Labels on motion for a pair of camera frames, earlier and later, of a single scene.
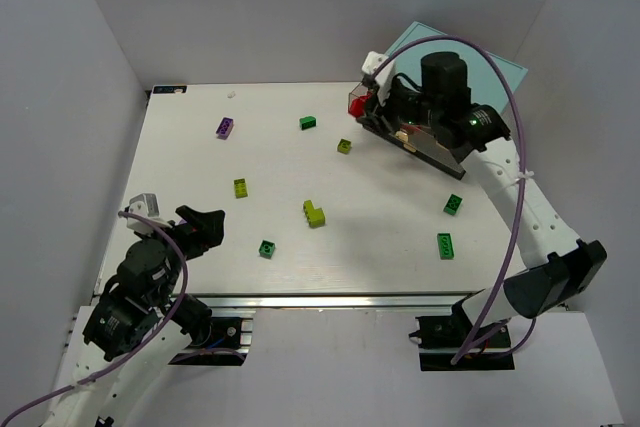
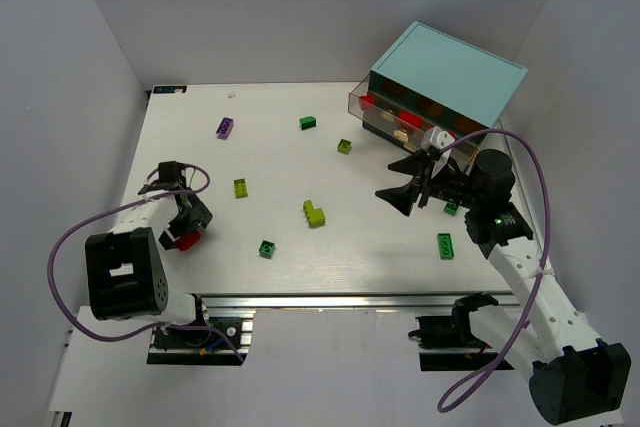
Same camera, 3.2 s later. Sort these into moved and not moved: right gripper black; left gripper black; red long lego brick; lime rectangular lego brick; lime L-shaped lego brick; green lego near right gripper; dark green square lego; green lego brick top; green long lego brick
Moved: left gripper black; red long lego brick; right gripper black
Not moved: green lego near right gripper; green lego brick top; green long lego brick; lime L-shaped lego brick; dark green square lego; lime rectangular lego brick
